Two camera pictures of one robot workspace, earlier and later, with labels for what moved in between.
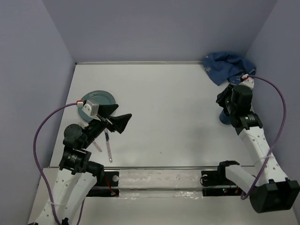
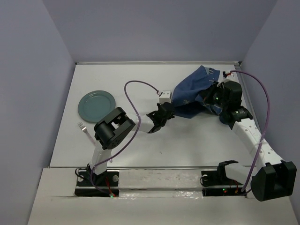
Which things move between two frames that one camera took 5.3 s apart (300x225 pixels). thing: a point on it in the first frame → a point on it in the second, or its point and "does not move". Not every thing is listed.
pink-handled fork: x=80 y=123 does not move
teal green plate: x=100 y=97 does not move
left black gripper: x=119 y=122 → x=170 y=116
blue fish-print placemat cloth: x=222 y=67 → x=188 y=90
